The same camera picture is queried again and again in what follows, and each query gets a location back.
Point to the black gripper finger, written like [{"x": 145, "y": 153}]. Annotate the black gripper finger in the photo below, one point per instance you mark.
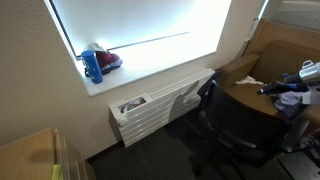
[{"x": 266, "y": 89}]

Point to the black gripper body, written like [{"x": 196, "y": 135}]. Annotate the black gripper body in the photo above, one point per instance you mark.
[{"x": 290, "y": 81}]

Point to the white crumpled cloth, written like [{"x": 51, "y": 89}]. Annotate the white crumpled cloth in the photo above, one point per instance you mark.
[{"x": 249, "y": 80}]

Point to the light blue cloth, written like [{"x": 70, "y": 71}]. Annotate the light blue cloth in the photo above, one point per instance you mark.
[{"x": 290, "y": 101}]

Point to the black mesh office chair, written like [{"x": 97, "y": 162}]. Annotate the black mesh office chair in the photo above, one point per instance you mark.
[{"x": 243, "y": 123}]

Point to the brown leather armchair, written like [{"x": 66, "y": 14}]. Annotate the brown leather armchair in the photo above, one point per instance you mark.
[{"x": 283, "y": 50}]

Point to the black low table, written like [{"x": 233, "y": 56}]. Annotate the black low table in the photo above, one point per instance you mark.
[{"x": 300, "y": 166}]

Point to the picture card on radiator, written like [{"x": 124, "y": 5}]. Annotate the picture card on radiator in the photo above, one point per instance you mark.
[{"x": 132, "y": 104}]

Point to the red sneaker shoe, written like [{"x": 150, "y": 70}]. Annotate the red sneaker shoe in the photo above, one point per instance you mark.
[{"x": 108, "y": 60}]

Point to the blue water bottle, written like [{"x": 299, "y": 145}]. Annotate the blue water bottle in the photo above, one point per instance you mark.
[{"x": 92, "y": 66}]

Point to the yellow sticky note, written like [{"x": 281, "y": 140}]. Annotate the yellow sticky note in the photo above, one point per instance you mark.
[{"x": 56, "y": 172}]

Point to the light wooden dresser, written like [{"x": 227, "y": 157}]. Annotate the light wooden dresser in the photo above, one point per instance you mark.
[{"x": 30, "y": 156}]

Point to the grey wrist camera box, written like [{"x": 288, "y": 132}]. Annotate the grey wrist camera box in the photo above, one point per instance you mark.
[{"x": 310, "y": 70}]

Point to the white wall radiator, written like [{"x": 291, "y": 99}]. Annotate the white wall radiator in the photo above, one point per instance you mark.
[{"x": 160, "y": 106}]

